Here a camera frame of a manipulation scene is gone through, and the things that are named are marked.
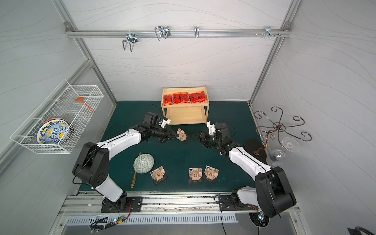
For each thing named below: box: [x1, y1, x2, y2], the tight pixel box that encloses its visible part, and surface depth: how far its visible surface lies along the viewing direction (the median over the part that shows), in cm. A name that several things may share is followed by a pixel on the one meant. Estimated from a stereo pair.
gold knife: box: [130, 151, 142, 189], surface depth 84 cm
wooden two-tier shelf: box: [161, 85, 210, 126], surface depth 108 cm
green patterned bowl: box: [133, 153, 155, 174], surface depth 88 cm
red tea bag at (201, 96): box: [195, 91, 208, 103], surface depth 95 cm
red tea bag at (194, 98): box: [188, 92, 200, 104], surface depth 94 cm
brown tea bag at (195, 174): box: [188, 167, 203, 181], surface depth 86 cm
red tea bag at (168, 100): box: [163, 94, 173, 107], surface depth 92 cm
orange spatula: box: [75, 96, 96, 114], surface depth 80 cm
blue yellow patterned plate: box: [36, 117, 74, 144], surface depth 62 cm
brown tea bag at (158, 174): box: [149, 165, 166, 181], surface depth 86 cm
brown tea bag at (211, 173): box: [204, 164, 220, 181], surface depth 86 cm
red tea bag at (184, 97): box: [179, 92, 190, 104], surface depth 94 cm
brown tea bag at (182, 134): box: [176, 127, 188, 142], surface depth 88 cm
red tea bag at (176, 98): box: [172, 92, 181, 104], surface depth 94 cm
